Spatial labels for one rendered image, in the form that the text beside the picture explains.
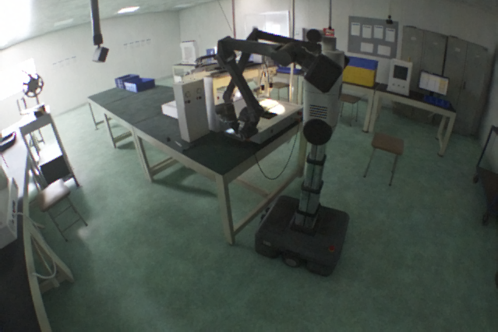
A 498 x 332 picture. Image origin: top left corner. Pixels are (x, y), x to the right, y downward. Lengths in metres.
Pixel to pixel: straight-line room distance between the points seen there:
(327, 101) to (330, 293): 1.30
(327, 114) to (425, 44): 4.15
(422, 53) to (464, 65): 0.96
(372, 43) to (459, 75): 2.12
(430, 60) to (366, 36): 1.60
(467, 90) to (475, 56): 0.71
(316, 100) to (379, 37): 4.54
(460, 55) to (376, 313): 4.62
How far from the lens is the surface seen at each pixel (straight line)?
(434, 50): 5.08
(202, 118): 1.82
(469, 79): 5.26
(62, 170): 3.28
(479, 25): 5.80
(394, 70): 3.90
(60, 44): 8.36
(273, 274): 1.75
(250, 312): 1.63
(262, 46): 1.01
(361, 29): 5.61
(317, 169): 1.33
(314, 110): 1.12
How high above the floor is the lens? 1.55
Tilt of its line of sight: 29 degrees down
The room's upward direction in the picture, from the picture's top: 3 degrees counter-clockwise
